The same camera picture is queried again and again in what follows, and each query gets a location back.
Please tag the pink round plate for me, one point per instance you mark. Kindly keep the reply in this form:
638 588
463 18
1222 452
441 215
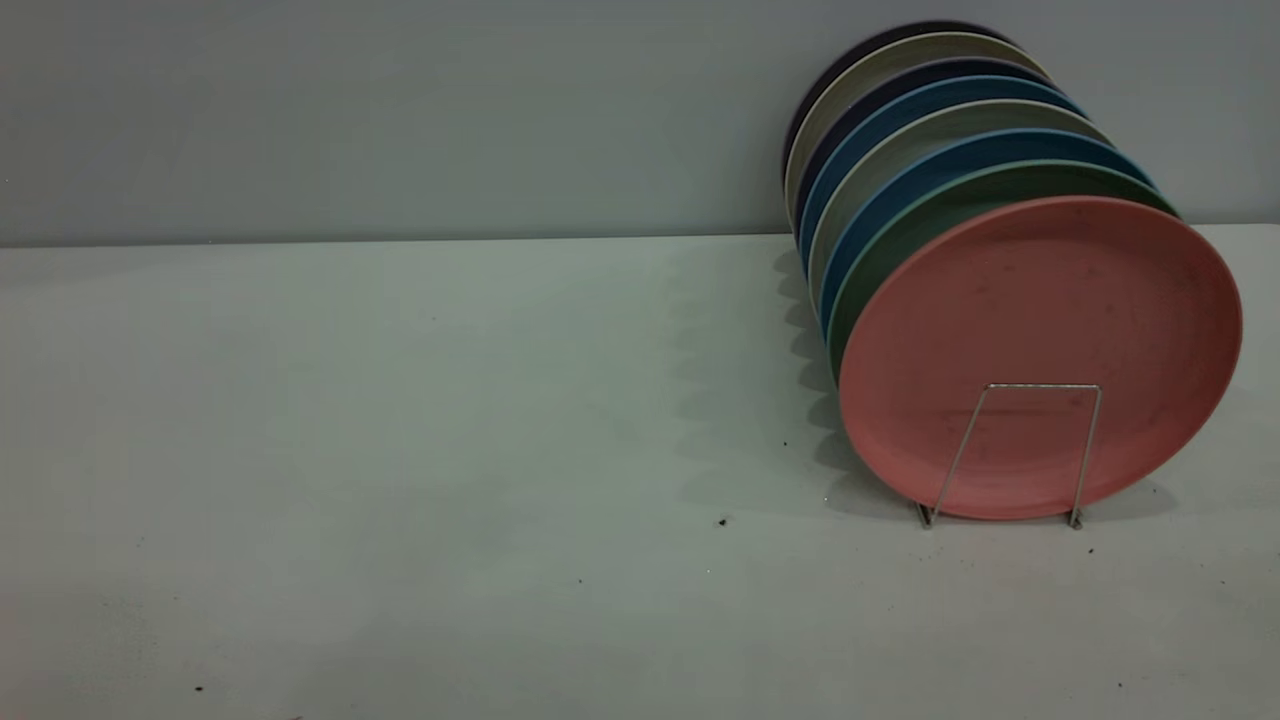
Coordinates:
1040 320

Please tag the green round plate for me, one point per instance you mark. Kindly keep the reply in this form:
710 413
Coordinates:
930 215

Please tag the beige round plate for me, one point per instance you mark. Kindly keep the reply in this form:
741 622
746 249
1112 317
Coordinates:
930 125
930 48

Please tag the dark navy round plate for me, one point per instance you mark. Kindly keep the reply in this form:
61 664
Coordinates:
900 85

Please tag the blue round plate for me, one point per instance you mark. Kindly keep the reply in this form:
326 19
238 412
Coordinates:
960 155
930 97

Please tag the dark purple round plate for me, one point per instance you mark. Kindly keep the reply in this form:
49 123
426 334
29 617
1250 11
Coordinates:
860 48

